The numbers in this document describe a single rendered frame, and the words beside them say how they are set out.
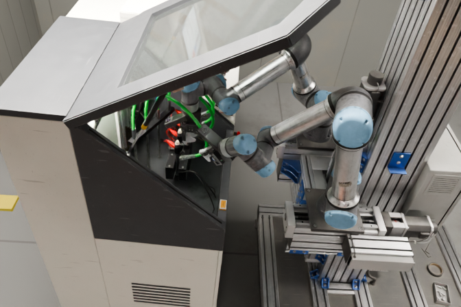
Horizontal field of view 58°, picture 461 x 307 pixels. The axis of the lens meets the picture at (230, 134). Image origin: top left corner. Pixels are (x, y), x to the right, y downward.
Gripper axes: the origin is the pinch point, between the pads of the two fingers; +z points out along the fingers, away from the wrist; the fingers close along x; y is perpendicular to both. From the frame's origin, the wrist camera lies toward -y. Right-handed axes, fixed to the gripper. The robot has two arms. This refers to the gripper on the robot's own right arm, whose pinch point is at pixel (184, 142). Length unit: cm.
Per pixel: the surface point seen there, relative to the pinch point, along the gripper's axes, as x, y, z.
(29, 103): -30, -50, -39
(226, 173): -1.8, 20.6, 15.9
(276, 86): 217, 65, 111
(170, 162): -1.1, -6.5, 12.9
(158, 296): -35, -8, 79
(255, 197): 67, 45, 111
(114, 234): -35, -25, 27
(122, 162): -35.0, -18.0, -19.3
